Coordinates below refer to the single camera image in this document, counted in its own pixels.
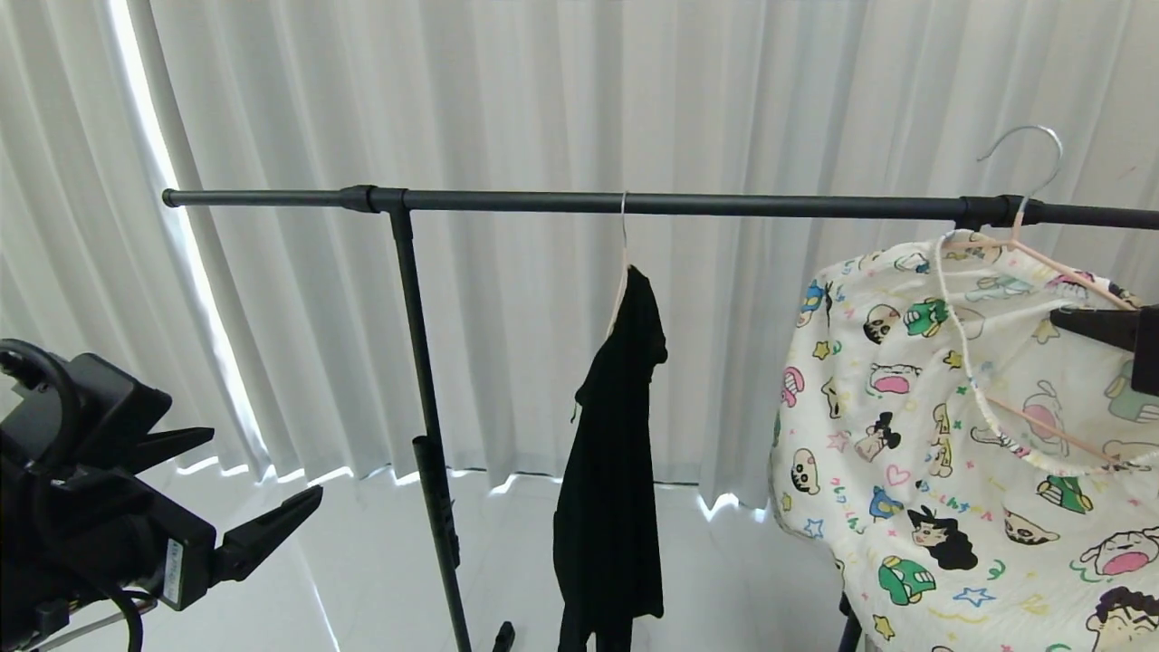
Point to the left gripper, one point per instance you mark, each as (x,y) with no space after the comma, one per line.
(172,552)

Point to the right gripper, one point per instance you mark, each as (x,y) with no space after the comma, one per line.
(1146,353)

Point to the pink clothes hanger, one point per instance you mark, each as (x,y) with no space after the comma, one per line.
(623,272)
(1073,272)

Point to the cream printed garment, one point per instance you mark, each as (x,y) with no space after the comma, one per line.
(905,507)

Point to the black sleeveless top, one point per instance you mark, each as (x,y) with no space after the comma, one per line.
(607,471)

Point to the black clothes rack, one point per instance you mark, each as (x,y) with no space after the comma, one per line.
(724,203)

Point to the white curtain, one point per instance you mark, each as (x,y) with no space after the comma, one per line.
(543,109)

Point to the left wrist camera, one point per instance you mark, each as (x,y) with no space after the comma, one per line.
(100,407)

